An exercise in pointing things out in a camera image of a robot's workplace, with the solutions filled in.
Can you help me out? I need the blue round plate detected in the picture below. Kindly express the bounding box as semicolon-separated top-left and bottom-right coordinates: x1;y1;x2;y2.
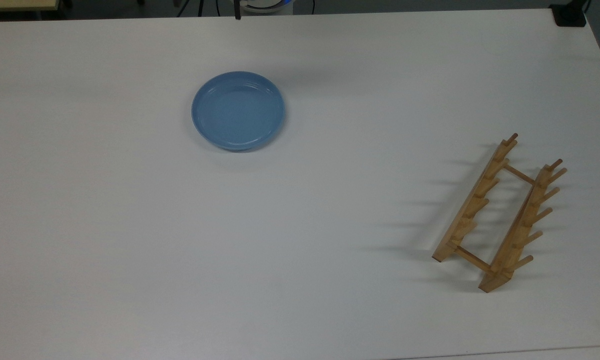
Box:
191;71;286;153

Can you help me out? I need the wooden plate rack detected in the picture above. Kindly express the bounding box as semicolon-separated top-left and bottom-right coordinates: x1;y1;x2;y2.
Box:
432;132;568;294

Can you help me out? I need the black tripod stand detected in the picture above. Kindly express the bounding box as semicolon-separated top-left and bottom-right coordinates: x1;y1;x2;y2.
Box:
177;0;223;18

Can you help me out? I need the light wooden desk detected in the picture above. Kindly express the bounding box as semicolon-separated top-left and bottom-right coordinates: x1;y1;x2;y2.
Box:
0;0;61;12

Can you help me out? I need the black table clamp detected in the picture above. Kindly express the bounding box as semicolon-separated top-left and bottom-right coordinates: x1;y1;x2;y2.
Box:
549;2;588;28

